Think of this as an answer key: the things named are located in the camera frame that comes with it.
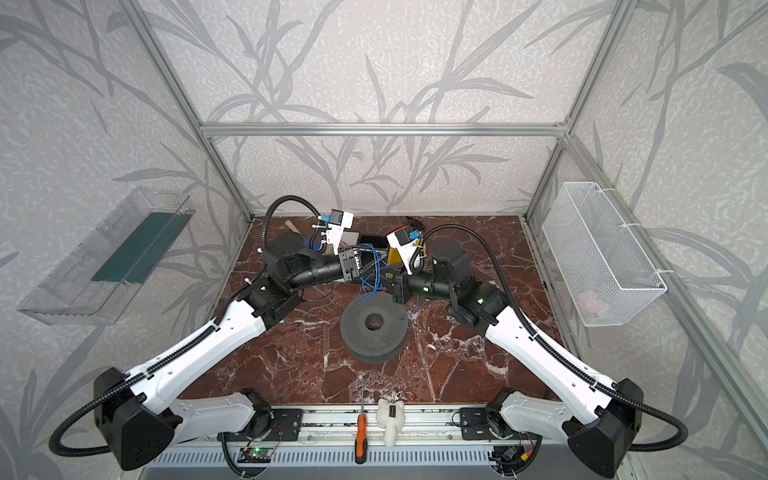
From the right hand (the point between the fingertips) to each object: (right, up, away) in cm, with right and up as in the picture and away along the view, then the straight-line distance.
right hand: (376, 265), depth 65 cm
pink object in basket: (+52, -9, +8) cm, 53 cm away
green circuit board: (-30, -46, +6) cm, 55 cm away
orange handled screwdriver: (-4, -43, +4) cm, 43 cm away
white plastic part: (+3, -38, +7) cm, 39 cm away
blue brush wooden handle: (-38, +11, +50) cm, 64 cm away
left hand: (+3, +4, -4) cm, 6 cm away
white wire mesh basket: (+48, -1, -4) cm, 48 cm away
